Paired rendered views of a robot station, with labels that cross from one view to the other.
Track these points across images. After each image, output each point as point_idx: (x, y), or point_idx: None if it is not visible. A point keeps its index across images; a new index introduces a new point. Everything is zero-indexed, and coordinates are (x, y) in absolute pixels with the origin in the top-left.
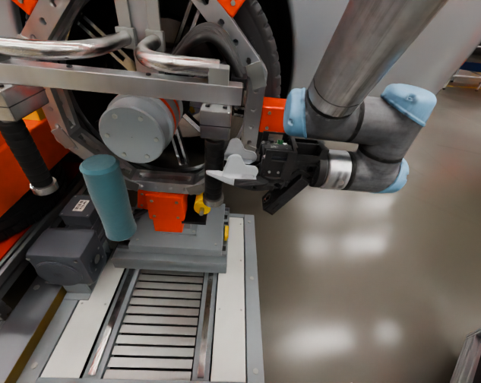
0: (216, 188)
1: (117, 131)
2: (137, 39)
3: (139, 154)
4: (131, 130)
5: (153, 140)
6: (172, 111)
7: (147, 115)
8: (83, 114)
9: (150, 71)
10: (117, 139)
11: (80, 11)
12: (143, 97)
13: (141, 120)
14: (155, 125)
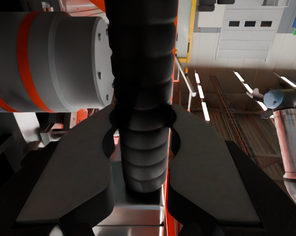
0: (173, 60)
1: (110, 66)
2: (39, 138)
3: (102, 37)
4: (107, 76)
5: (100, 70)
6: (36, 101)
7: (105, 106)
8: (22, 8)
9: (24, 117)
10: (109, 55)
11: (40, 114)
12: (79, 108)
13: (108, 97)
14: (102, 97)
